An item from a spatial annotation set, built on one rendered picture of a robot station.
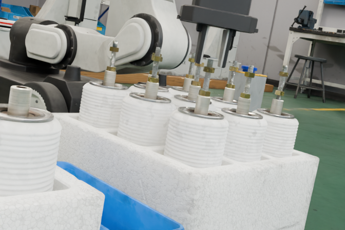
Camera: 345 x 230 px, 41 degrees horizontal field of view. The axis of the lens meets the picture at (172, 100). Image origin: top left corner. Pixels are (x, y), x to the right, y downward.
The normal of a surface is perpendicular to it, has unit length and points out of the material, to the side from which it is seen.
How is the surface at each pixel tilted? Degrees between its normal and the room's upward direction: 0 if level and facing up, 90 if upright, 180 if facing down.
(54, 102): 49
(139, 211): 88
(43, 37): 90
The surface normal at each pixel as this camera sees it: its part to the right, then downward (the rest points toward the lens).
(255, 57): -0.64, -0.01
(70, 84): 0.65, -0.54
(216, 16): 0.11, 0.14
